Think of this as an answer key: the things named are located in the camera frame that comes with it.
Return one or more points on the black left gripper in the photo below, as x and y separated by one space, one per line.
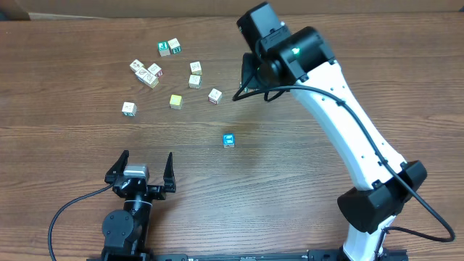
158 191

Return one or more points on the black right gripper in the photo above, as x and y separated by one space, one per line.
251 64

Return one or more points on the wooden block red 3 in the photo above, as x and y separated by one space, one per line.
215 96

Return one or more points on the blue-top wooden block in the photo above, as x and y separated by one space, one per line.
228 140

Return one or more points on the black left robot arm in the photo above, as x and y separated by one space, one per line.
125 231

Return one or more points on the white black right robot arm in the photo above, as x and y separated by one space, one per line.
303 64

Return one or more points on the wooden block yellow red drawing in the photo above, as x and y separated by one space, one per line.
196 68

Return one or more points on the wooden block elephant drawing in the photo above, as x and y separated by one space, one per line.
195 81

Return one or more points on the wooden block green J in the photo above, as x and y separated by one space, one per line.
129 109

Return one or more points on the wooden block green R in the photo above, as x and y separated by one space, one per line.
174 46

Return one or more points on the yellow-top wooden block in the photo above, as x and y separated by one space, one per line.
176 101

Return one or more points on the green-top wooden block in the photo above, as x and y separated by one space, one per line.
163 48

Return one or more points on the wooden block red U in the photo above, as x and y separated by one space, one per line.
155 70

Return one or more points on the wooden block blue T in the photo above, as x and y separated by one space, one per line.
141 73

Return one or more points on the wooden block far left cluster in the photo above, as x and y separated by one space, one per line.
136 65

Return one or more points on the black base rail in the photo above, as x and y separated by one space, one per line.
246 257

